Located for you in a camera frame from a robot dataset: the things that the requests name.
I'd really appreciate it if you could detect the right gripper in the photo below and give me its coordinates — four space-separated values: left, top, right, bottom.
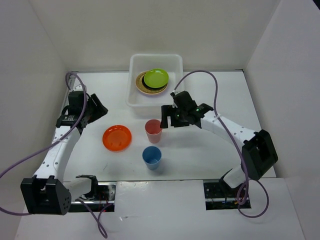
160 104 190 128

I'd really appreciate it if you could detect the black plate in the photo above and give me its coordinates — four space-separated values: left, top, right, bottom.
141 76 168 91

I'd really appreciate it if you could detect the green plate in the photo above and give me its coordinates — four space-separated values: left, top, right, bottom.
144 68 169 89

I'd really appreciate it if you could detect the round bamboo mat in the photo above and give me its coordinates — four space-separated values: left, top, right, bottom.
135 71 169 96

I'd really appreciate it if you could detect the beige plate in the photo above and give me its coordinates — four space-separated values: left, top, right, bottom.
135 72 170 97

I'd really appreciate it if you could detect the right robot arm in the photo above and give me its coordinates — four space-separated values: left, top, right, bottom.
160 91 278 197

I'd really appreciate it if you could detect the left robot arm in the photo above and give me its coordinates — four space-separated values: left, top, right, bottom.
20 85 108 215

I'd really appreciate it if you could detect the clear plastic bin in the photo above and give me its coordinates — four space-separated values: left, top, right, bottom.
125 53 184 118

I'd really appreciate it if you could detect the pink plastic cup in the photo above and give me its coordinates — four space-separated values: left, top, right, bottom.
144 119 163 144

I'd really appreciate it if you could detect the orange plate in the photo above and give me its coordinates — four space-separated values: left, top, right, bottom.
102 125 132 152

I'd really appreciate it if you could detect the blue plastic cup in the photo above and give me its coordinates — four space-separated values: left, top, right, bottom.
142 146 162 171

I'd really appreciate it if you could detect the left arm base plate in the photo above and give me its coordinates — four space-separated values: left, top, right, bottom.
79 181 116 213

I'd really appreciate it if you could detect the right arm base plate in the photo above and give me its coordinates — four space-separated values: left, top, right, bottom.
203 181 239 211

